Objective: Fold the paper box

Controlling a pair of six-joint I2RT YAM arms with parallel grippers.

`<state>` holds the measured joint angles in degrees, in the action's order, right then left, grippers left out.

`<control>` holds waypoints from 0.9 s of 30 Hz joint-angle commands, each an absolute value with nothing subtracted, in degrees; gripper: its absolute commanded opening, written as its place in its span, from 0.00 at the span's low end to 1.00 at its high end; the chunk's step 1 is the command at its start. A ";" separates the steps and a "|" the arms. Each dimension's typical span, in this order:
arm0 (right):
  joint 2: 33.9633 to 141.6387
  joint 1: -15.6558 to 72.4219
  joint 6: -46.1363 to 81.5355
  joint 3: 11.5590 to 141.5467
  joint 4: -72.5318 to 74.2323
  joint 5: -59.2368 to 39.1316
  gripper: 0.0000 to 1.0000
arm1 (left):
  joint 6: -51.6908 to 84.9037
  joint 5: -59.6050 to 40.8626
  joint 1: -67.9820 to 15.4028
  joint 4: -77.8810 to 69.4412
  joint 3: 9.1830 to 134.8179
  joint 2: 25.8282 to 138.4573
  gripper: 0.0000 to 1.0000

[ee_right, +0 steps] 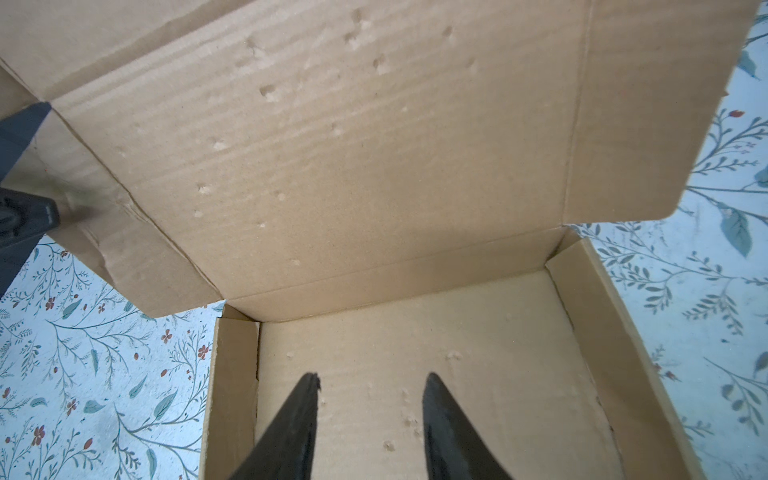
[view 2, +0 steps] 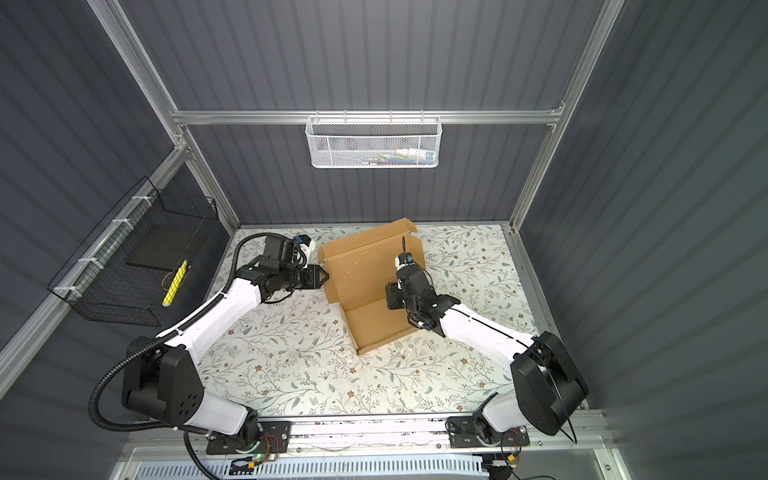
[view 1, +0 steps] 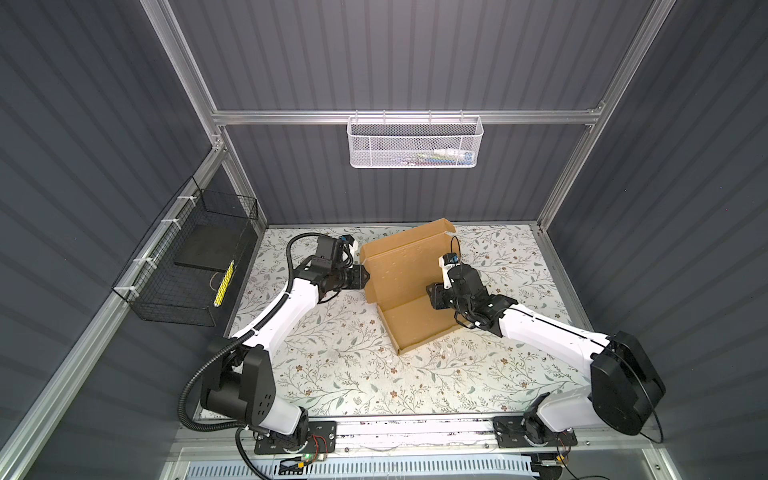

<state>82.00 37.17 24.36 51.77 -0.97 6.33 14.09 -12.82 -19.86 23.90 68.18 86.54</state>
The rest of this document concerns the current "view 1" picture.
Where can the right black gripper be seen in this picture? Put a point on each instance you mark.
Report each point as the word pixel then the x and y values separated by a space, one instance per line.
pixel 436 295

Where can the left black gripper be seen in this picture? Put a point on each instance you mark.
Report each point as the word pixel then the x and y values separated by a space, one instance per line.
pixel 358 278

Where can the brown cardboard box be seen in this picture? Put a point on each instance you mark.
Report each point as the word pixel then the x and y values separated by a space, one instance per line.
pixel 401 267

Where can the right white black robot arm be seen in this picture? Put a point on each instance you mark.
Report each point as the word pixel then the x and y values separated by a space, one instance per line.
pixel 624 387

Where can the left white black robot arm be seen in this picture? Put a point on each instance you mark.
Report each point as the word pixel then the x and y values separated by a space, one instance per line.
pixel 241 385

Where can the yellow green striped tool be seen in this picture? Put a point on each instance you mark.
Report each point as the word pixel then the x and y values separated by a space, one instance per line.
pixel 224 285

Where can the black foam pad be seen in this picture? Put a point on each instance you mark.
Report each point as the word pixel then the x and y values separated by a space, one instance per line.
pixel 209 248

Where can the markers in white basket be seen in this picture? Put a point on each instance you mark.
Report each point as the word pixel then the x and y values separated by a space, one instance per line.
pixel 437 157

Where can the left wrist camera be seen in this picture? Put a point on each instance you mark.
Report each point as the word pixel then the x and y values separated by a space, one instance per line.
pixel 350 246

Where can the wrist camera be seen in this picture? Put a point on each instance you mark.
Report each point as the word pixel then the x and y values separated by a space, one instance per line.
pixel 350 246
pixel 447 262

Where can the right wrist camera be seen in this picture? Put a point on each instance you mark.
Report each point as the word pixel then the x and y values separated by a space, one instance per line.
pixel 447 262

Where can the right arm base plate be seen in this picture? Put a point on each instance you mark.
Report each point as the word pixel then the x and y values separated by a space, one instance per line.
pixel 521 431

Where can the white wire mesh basket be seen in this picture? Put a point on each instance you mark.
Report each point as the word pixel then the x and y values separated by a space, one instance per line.
pixel 378 142

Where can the black wire basket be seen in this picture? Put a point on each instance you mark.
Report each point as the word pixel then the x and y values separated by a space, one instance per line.
pixel 157 290

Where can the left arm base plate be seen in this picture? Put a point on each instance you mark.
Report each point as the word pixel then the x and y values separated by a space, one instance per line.
pixel 311 437

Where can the white perforated cable tray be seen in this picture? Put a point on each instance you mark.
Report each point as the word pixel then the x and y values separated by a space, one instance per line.
pixel 501 466

